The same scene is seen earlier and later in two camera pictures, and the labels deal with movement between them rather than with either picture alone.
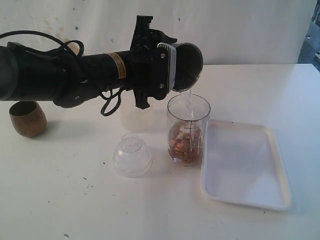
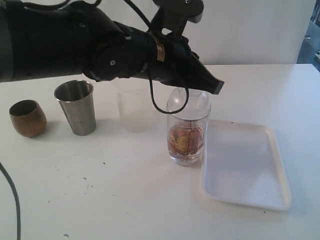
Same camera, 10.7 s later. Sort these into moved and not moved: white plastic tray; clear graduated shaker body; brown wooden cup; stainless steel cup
Moved: stainless steel cup
Not moved: brown wooden cup; white plastic tray; clear graduated shaker body
